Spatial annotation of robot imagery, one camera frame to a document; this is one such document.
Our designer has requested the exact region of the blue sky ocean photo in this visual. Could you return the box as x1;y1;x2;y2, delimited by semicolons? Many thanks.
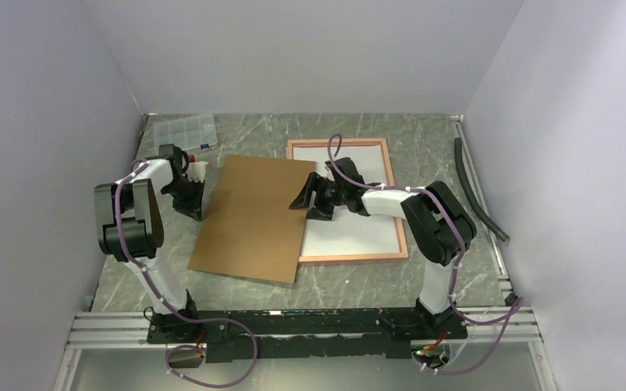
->
299;138;408;262

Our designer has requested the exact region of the black rubber hose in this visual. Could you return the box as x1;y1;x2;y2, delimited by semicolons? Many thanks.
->
453;137;510;243

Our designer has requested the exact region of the brown backing board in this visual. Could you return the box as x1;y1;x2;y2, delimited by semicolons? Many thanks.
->
187;155;316;283

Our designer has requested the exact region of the aluminium extrusion rail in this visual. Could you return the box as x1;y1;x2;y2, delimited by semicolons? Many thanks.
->
54;306;558;390

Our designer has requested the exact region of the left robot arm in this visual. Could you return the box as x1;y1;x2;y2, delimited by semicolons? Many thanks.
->
94;144;208;342

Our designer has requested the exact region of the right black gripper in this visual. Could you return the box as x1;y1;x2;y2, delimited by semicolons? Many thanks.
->
289;172;347;222

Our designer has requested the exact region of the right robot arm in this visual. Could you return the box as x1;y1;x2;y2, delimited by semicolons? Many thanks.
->
289;157;477;338

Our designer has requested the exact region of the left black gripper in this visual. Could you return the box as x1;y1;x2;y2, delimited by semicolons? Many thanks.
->
164;178;206;222

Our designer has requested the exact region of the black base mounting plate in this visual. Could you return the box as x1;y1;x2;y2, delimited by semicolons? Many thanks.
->
147;305;468;363

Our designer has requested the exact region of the purple cable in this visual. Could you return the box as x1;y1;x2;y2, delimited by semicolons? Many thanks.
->
326;134;525;377
114;158;260;389

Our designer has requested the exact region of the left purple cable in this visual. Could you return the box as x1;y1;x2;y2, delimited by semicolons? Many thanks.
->
114;158;260;389

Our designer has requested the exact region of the clear plastic organizer box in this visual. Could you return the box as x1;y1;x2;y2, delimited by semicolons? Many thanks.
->
152;114;218;153

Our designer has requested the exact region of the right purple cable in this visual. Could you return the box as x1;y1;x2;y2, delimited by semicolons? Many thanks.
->
326;134;525;377

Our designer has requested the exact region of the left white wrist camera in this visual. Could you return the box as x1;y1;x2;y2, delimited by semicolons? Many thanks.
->
185;155;209;183

